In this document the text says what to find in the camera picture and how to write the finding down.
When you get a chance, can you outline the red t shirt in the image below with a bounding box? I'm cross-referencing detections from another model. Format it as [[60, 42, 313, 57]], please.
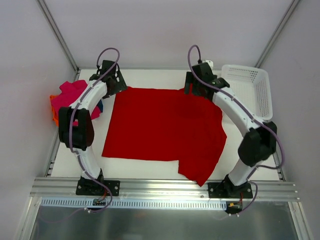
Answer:
[[102, 87, 227, 186]]

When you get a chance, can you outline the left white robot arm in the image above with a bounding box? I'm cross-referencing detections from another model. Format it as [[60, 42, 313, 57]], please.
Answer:
[[58, 60, 128, 195]]

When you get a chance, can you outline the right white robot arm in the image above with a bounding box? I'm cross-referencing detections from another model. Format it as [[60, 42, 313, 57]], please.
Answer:
[[184, 60, 279, 198]]

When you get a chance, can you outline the blue folded t shirt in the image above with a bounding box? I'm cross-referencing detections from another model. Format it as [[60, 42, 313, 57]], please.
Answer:
[[97, 100, 104, 113]]

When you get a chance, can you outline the pink folded t shirt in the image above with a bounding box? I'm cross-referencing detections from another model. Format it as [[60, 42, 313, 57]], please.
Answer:
[[57, 80, 88, 108]]

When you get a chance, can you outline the white plastic basket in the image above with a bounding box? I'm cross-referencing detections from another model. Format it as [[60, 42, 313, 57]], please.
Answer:
[[221, 64, 273, 121]]

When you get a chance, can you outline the orange folded t shirt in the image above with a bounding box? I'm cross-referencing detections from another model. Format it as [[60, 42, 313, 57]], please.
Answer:
[[49, 95, 61, 127]]

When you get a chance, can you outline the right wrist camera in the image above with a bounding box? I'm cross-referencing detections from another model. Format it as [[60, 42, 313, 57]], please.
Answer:
[[202, 59, 214, 69]]

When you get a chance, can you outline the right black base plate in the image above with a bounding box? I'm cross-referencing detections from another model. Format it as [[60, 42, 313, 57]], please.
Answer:
[[207, 182, 253, 199]]

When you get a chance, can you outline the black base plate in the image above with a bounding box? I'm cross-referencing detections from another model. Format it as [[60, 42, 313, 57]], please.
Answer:
[[75, 177, 121, 197], [207, 182, 253, 199]]

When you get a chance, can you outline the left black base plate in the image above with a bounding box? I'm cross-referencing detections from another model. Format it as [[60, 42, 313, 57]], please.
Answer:
[[75, 177, 121, 197]]

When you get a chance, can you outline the white slotted cable duct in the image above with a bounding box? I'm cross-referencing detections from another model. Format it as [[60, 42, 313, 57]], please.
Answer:
[[40, 197, 227, 211]]

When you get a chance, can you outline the aluminium mounting rail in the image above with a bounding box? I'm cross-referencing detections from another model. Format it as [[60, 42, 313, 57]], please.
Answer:
[[30, 177, 301, 202]]

